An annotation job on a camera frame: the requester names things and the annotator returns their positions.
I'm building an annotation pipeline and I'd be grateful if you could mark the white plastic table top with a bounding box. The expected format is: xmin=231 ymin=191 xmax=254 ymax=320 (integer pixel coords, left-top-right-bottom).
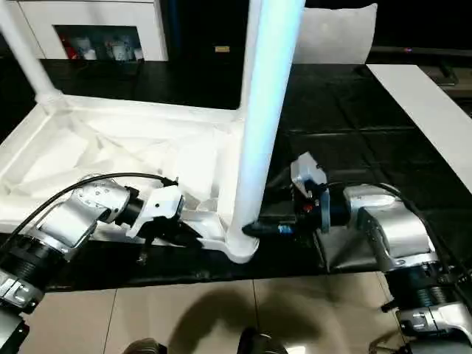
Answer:
xmin=0 ymin=94 xmax=261 ymax=265

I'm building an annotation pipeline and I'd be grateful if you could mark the white plastic table leg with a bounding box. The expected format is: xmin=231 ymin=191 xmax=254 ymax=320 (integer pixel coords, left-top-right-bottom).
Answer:
xmin=235 ymin=0 xmax=261 ymax=125
xmin=0 ymin=0 xmax=63 ymax=108
xmin=227 ymin=0 xmax=307 ymax=251

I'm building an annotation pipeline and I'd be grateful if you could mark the black work mat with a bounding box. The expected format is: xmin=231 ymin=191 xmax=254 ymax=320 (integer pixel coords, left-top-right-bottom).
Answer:
xmin=0 ymin=58 xmax=472 ymax=292

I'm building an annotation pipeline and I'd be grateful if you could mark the black right robot foot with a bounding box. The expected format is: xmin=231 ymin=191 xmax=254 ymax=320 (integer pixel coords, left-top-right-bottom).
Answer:
xmin=237 ymin=326 xmax=287 ymax=354

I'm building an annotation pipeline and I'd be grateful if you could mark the grey cushion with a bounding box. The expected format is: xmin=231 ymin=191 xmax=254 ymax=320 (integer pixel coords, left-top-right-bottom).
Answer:
xmin=294 ymin=3 xmax=379 ymax=66

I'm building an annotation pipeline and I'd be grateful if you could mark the black cabinet with gold label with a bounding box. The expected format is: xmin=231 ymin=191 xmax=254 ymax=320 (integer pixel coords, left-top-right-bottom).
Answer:
xmin=165 ymin=0 xmax=251 ymax=110

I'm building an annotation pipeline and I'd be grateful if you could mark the black bar with red light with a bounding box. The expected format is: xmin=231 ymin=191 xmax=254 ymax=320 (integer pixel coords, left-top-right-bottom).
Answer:
xmin=370 ymin=46 xmax=472 ymax=55

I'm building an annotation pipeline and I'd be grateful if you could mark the red bottle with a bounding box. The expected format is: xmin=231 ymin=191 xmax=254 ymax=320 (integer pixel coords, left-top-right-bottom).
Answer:
xmin=62 ymin=35 xmax=77 ymax=60

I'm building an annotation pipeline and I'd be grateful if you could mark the white sideboard with glass doors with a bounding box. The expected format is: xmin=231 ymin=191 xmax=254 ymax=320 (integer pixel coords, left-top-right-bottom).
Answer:
xmin=0 ymin=0 xmax=169 ymax=62

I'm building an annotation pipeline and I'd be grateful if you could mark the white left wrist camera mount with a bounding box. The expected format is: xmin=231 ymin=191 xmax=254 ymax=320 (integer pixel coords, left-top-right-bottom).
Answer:
xmin=125 ymin=186 xmax=185 ymax=239

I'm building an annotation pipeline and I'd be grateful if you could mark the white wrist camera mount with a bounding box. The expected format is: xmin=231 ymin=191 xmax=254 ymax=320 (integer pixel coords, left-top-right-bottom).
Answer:
xmin=289 ymin=150 xmax=331 ymax=233
xmin=125 ymin=186 xmax=185 ymax=239

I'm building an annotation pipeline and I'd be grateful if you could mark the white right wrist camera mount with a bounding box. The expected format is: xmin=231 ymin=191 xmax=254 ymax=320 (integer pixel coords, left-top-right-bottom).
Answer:
xmin=289 ymin=150 xmax=331 ymax=233

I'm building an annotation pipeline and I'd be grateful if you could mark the chrome tube frame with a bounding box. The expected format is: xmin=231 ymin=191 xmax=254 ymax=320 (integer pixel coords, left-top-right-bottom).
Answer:
xmin=370 ymin=333 xmax=406 ymax=354

